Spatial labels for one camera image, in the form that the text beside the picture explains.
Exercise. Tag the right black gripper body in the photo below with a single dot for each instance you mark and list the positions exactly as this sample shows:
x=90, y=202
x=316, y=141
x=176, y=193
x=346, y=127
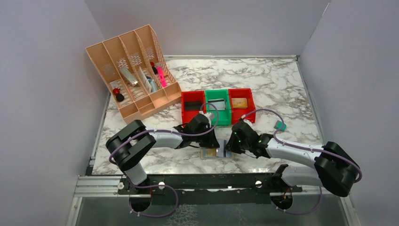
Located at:
x=234, y=143

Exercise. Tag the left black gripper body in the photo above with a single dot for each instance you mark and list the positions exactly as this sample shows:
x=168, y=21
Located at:
x=211, y=141

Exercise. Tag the grey striped credit card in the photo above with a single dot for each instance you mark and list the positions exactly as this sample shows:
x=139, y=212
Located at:
x=222, y=152

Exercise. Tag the beige card holder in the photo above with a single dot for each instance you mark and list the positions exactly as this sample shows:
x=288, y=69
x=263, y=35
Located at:
x=202, y=157

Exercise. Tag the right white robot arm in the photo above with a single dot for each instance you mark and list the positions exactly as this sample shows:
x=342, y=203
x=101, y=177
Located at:
x=328, y=166

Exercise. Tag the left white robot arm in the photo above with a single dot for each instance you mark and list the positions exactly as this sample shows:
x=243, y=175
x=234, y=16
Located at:
x=134, y=141

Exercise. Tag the black card in bin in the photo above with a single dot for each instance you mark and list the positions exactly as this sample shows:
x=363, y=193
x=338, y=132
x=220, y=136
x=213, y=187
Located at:
x=192, y=106

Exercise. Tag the grey card in bin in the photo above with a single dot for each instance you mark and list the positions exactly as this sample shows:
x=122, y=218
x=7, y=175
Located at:
x=217, y=104

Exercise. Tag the gold credit card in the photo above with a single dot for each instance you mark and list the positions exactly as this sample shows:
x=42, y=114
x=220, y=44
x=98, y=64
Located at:
x=210, y=153

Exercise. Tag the gold card in bin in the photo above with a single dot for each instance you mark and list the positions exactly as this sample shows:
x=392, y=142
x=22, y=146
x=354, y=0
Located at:
x=239, y=103

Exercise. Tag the left red bin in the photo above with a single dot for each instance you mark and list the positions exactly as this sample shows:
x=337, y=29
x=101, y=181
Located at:
x=191, y=96

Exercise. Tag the green bin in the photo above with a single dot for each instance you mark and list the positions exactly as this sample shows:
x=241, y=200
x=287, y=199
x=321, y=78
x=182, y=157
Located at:
x=224, y=116

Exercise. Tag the teal eraser block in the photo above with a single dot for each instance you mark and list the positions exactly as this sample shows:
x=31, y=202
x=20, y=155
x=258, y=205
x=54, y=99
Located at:
x=280, y=126

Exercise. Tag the pink highlighter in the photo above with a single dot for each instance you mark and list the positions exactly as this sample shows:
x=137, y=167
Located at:
x=161, y=76

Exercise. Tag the red and black stamp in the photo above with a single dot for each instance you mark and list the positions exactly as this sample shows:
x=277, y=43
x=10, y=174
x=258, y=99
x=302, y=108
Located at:
x=117, y=94

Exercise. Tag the peach desk file organizer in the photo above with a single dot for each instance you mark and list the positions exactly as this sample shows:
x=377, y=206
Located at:
x=140, y=51

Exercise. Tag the silver stapler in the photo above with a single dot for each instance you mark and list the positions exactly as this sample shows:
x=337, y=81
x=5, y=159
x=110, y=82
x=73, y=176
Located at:
x=129, y=76

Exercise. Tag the black mounting rail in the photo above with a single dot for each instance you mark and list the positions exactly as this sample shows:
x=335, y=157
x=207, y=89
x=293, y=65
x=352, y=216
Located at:
x=202, y=189

